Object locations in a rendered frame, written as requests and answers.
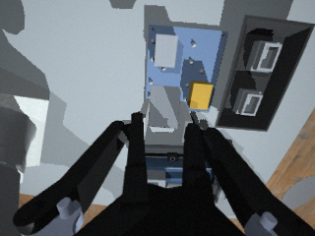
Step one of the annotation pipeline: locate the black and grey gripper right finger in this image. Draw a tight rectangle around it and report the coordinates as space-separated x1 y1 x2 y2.
178 101 315 236

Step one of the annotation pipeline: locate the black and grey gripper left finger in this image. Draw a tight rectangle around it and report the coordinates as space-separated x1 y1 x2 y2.
13 98 152 236

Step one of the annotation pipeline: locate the yellow block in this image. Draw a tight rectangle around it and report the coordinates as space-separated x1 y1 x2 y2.
187 81 213 110

